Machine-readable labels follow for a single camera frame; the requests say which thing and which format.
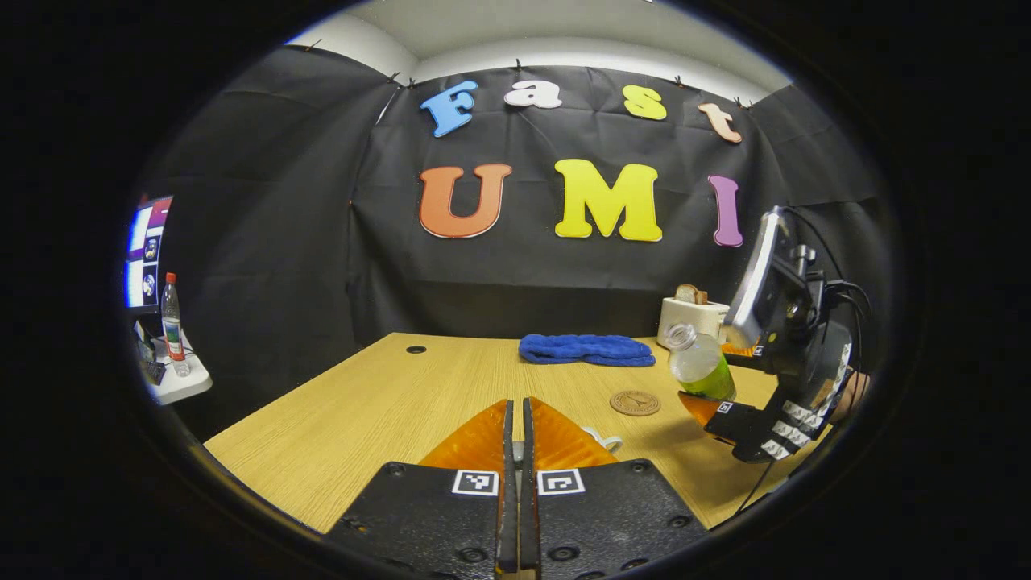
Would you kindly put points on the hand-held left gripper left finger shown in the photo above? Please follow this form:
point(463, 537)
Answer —
point(507, 515)

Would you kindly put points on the black backdrop cloth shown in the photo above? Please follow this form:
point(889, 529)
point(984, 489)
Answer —
point(322, 242)

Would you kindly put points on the white side table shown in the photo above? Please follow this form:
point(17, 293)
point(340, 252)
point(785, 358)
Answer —
point(181, 387)

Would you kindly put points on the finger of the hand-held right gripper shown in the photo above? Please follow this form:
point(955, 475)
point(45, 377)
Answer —
point(733, 423)
point(739, 352)

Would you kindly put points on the white teacup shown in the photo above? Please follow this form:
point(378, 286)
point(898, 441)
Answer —
point(606, 439)

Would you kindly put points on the blue towel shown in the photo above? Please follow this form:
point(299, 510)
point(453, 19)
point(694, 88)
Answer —
point(586, 350)

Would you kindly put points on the white toaster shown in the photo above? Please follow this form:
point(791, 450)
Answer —
point(689, 322)

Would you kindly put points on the computer monitor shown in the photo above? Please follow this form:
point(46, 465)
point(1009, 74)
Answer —
point(145, 258)

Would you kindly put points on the green label water bottle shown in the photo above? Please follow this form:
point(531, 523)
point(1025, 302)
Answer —
point(702, 366)

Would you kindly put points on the round brown coaster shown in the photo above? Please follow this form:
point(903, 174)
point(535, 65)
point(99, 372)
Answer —
point(635, 403)

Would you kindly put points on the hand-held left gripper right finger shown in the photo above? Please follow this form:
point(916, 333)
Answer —
point(529, 515)

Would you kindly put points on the brown toast slice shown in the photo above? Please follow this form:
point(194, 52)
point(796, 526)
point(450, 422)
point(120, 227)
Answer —
point(691, 294)

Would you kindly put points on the red-capped clear bottle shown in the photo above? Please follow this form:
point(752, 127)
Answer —
point(171, 322)

